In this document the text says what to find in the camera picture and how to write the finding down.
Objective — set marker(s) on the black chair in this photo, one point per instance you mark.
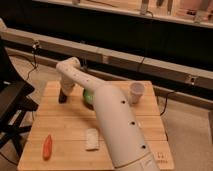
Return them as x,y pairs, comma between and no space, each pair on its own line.
14,102

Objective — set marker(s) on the orange carrot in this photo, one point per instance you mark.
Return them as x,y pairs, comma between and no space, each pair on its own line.
47,148

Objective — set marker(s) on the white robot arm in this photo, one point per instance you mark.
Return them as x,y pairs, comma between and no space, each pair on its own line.
124,139

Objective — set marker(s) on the white paper cup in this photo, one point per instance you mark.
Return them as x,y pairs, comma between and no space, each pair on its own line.
136,91

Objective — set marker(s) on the white folded cloth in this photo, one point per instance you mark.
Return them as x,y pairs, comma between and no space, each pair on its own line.
92,139

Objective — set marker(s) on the green bowl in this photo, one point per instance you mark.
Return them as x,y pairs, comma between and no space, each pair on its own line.
88,97

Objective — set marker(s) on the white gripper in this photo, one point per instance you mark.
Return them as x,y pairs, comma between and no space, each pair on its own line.
67,85

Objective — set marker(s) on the black eraser block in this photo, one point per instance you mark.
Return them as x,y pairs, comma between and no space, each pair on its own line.
62,97

